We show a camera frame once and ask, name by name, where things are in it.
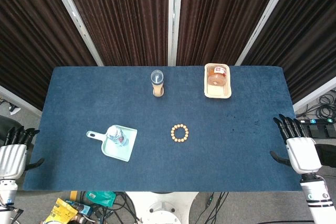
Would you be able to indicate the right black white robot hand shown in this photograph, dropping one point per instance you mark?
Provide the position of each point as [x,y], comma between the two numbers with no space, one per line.
[302,155]

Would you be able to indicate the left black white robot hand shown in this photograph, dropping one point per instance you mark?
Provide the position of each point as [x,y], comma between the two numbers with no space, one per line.
[13,158]

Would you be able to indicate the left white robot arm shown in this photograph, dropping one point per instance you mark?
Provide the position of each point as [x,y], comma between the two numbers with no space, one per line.
[6,192]

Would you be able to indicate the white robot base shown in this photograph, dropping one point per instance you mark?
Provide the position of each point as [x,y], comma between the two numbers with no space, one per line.
[162,208]

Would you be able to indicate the black trouser leg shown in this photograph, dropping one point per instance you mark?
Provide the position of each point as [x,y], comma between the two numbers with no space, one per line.
[328,155]

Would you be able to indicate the black foot pedal box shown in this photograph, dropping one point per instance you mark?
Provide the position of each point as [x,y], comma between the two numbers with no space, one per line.
[325,130]

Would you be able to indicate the yellow snack bag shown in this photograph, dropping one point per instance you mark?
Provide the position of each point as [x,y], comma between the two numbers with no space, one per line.
[60,212]

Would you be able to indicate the blue snack packet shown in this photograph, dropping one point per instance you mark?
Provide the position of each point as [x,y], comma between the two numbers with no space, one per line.
[84,208]

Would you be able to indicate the green snack bag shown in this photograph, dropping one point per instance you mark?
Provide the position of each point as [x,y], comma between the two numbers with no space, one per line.
[101,198]

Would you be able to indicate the light green plastic dustpan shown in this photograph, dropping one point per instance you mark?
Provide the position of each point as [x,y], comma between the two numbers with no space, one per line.
[115,153]

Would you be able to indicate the beige rectangular tray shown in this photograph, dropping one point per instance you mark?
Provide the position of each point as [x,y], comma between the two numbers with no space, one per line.
[218,93]

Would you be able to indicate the crumpled clear plastic bottle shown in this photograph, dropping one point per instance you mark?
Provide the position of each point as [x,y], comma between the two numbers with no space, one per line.
[116,134]

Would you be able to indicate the jar with red label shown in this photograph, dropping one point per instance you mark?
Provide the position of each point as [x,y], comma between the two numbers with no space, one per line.
[216,78]

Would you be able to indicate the dark brown pleated curtain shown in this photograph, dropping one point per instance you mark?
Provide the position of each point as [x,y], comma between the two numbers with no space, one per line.
[31,37]
[118,19]
[218,19]
[302,37]

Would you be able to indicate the blue table cloth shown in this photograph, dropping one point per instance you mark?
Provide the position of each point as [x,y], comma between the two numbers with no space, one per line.
[157,169]

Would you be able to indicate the clear cup on wooden base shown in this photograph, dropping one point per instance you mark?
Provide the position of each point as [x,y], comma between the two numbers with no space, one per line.
[157,87]

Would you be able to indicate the white metal frame rail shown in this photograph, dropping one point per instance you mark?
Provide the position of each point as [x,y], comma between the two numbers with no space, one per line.
[18,101]
[315,94]

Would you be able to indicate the white metal frame post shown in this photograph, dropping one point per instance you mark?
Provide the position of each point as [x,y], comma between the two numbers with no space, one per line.
[77,22]
[173,24]
[263,22]

